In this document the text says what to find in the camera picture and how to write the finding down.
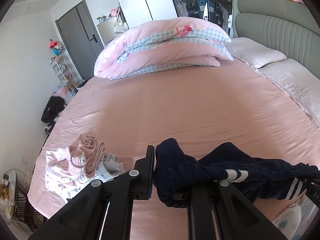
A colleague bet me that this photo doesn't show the far pale pink pillow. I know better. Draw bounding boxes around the far pale pink pillow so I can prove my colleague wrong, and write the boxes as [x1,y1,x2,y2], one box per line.
[225,37,287,69]

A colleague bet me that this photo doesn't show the red blue plush toy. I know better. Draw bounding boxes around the red blue plush toy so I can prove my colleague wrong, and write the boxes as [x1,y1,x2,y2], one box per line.
[49,39,63,56]

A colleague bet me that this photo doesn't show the pink checkered folded duvet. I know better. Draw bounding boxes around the pink checkered folded duvet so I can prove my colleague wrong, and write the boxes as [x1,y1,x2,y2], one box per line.
[94,17,233,80]

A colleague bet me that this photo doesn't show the white patterned pajama clothing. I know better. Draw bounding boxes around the white patterned pajama clothing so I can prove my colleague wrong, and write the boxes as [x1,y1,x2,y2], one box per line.
[272,194,319,240]

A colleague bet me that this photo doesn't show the grey upholstered headboard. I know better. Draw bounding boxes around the grey upholstered headboard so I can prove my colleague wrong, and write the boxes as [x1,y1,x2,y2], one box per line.
[232,0,319,77]

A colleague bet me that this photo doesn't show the grey door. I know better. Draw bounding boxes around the grey door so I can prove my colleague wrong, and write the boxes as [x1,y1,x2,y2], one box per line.
[55,0,104,80]

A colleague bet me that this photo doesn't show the black wire basket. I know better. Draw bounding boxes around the black wire basket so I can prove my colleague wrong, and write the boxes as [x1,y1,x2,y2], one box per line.
[1,170,47,231]

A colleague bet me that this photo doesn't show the black bag on floor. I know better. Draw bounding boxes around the black bag on floor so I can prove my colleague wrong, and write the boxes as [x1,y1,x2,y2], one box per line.
[41,96,66,124]

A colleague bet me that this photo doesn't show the dark glass wardrobe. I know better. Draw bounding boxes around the dark glass wardrobe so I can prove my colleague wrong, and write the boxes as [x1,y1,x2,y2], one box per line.
[172,0,232,31]

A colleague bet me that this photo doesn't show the pale pink pillow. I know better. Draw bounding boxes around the pale pink pillow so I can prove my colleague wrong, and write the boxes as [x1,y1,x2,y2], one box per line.
[254,59,319,128]
[225,37,287,69]

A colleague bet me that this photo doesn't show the pile of small clothes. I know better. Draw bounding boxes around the pile of small clothes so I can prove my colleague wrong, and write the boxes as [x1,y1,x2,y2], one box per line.
[44,130,125,200]

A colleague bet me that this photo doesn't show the near pale pink pillow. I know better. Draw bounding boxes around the near pale pink pillow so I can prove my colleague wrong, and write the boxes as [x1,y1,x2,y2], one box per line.
[254,59,319,128]

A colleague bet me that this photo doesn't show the navy striped track pants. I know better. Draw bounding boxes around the navy striped track pants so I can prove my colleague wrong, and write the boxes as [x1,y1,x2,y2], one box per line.
[153,138,319,208]

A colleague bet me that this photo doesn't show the white wire shelf rack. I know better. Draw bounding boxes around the white wire shelf rack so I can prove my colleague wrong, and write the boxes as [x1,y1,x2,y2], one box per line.
[50,55,78,96]

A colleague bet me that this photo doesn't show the pink bed sheet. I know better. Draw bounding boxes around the pink bed sheet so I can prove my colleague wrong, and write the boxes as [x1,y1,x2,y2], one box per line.
[27,57,320,240]

